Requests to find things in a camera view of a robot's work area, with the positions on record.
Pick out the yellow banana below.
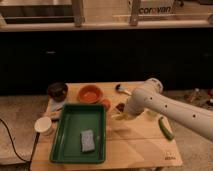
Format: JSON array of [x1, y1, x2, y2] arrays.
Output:
[[111, 113, 132, 121]]

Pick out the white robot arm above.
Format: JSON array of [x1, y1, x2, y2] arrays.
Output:
[[124, 78, 213, 142]]

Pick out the red bowl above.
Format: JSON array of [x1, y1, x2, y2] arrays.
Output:
[[77, 84, 103, 104]]

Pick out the bunch of dark grapes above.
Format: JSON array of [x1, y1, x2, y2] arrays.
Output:
[[116, 103, 125, 112]]

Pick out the light green cup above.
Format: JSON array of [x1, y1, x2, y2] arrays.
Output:
[[147, 110, 158, 117]]

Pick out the small red tomato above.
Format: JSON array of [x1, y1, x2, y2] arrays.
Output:
[[101, 99, 111, 110]]

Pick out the green cucumber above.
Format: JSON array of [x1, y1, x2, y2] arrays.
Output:
[[158, 118, 174, 141]]

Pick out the blue grey sponge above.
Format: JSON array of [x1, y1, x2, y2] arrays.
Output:
[[81, 130, 95, 152]]

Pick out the green plastic tray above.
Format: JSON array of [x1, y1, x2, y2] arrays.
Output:
[[49, 104, 106, 164]]

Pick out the white cup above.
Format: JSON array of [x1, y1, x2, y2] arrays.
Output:
[[34, 117, 53, 136]]

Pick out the white corovan box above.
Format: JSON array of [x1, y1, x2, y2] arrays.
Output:
[[139, 0, 174, 15]]

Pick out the black cable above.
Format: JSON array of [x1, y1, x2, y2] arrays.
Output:
[[0, 118, 41, 164]]

